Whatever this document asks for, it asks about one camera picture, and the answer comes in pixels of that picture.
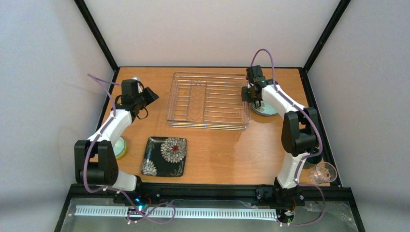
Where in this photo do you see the black frame post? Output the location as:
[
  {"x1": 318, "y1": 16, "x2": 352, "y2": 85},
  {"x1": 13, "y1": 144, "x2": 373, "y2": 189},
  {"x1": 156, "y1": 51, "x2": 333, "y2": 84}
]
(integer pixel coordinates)
[
  {"x1": 303, "y1": 0, "x2": 351, "y2": 74},
  {"x1": 74, "y1": 0, "x2": 119, "y2": 72}
]

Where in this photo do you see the light green round plate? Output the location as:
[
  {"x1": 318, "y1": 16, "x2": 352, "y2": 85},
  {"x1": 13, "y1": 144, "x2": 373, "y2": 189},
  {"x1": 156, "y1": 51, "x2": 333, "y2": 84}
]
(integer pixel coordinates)
[{"x1": 250, "y1": 101, "x2": 278, "y2": 116}]

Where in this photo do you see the wire metal dish rack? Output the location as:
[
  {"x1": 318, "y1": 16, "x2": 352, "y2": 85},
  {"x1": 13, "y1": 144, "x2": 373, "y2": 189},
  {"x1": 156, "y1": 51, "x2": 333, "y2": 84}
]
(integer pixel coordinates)
[{"x1": 166, "y1": 72, "x2": 251, "y2": 131}]

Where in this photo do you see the white slotted cable duct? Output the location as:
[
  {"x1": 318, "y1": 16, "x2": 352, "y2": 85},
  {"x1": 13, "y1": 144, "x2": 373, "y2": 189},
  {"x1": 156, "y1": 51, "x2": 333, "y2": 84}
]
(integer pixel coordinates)
[{"x1": 74, "y1": 205, "x2": 277, "y2": 221}]

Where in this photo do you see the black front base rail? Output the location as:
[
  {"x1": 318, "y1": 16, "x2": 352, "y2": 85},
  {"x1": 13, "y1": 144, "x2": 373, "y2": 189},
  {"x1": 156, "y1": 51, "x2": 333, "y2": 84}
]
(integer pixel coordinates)
[{"x1": 54, "y1": 182, "x2": 366, "y2": 232}]

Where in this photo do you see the black floral square plate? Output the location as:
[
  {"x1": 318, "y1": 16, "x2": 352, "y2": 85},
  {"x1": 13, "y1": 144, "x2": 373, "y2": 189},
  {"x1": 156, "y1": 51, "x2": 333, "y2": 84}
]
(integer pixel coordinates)
[{"x1": 141, "y1": 136, "x2": 188, "y2": 178}]

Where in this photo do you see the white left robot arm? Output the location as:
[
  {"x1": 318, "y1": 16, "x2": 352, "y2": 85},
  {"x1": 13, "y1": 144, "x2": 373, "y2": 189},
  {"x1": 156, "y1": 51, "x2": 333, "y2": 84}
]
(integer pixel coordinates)
[{"x1": 74, "y1": 77, "x2": 158, "y2": 193}]

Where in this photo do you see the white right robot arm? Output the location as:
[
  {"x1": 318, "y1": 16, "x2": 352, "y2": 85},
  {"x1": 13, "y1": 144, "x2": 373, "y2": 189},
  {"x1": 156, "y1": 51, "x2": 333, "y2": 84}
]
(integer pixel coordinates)
[{"x1": 241, "y1": 65, "x2": 322, "y2": 207}]

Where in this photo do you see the black frame post left rear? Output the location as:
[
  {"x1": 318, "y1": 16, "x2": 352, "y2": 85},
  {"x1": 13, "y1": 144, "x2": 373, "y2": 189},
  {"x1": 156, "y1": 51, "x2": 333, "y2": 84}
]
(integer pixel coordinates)
[{"x1": 74, "y1": 0, "x2": 119, "y2": 72}]

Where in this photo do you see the dark green cup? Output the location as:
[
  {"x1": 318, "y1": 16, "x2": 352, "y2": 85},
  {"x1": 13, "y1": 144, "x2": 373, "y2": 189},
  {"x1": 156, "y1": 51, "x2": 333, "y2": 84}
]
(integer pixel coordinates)
[{"x1": 303, "y1": 153, "x2": 322, "y2": 169}]

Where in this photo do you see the black frame post right rear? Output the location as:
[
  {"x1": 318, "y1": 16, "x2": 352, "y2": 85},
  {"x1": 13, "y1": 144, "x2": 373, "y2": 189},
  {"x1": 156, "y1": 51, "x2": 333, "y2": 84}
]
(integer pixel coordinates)
[{"x1": 303, "y1": 0, "x2": 351, "y2": 74}]

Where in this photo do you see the green yellow small bowl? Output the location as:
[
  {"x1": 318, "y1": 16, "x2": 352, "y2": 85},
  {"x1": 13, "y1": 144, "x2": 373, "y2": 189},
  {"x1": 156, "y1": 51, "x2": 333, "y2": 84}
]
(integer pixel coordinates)
[{"x1": 114, "y1": 137, "x2": 127, "y2": 160}]

